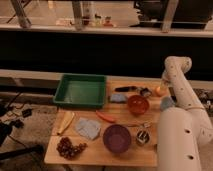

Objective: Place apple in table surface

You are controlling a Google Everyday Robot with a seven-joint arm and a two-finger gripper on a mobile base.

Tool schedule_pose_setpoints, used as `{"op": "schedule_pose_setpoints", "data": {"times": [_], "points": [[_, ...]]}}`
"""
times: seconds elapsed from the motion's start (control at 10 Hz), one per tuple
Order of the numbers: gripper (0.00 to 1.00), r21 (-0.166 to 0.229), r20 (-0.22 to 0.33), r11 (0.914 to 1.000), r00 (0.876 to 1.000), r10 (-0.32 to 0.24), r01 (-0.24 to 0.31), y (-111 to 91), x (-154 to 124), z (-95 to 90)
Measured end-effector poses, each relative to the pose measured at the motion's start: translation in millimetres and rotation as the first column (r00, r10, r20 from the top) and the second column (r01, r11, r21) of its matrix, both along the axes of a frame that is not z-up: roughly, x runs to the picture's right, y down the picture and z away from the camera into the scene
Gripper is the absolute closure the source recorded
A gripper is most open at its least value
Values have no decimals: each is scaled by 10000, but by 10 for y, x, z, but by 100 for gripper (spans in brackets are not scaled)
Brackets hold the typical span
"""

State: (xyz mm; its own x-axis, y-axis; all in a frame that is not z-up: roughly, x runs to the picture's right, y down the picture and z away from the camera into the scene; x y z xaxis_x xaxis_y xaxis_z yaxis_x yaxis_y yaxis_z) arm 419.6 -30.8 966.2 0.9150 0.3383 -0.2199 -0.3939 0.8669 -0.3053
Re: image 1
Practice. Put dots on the grey-blue object by arm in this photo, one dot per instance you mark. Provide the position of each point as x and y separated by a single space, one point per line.
166 103

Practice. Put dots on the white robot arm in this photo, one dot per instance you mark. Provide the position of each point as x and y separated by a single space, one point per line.
181 130

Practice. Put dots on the orange apple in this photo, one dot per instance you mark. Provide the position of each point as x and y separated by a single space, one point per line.
161 91

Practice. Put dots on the blue-grey sponge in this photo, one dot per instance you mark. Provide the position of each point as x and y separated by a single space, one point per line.
118 98

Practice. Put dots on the orange carrot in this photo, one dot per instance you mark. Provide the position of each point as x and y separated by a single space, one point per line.
105 117

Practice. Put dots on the green plastic tray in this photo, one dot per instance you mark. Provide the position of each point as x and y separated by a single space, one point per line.
81 91

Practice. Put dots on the orange bowl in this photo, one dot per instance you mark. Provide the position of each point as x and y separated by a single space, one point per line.
137 105

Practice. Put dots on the dark crumpled object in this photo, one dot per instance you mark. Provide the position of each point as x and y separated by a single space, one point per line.
145 92

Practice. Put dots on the light blue cloth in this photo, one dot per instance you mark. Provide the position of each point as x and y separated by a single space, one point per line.
88 128

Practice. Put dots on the yellow banana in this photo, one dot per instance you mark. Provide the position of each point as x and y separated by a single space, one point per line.
67 119

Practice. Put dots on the purple bowl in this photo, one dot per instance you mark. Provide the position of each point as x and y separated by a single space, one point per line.
117 139

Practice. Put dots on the metal fork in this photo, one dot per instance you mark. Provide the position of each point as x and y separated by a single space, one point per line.
140 125

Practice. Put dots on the small metal cup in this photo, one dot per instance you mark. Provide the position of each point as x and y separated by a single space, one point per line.
142 137

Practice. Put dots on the bunch of red grapes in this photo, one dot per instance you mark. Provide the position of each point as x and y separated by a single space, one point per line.
69 151

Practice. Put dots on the black handled knife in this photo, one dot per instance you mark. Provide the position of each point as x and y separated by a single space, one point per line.
126 89

